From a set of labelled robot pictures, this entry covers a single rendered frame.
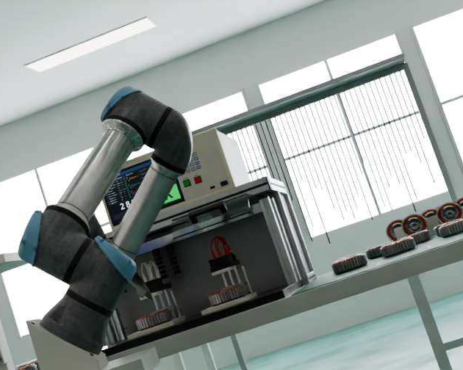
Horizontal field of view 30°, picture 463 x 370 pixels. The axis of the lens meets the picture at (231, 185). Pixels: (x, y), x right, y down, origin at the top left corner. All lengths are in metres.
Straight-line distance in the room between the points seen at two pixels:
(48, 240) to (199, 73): 7.49
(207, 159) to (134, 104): 0.68
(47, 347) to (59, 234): 0.25
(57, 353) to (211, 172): 1.06
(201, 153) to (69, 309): 1.00
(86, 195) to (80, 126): 7.65
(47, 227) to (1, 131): 8.09
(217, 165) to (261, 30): 6.60
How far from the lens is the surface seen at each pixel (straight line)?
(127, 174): 2.84
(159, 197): 2.18
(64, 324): 1.93
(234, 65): 9.28
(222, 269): 2.67
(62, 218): 1.97
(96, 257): 1.94
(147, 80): 9.49
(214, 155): 2.77
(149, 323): 2.64
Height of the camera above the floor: 0.84
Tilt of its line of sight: 6 degrees up
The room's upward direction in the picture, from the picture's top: 19 degrees counter-clockwise
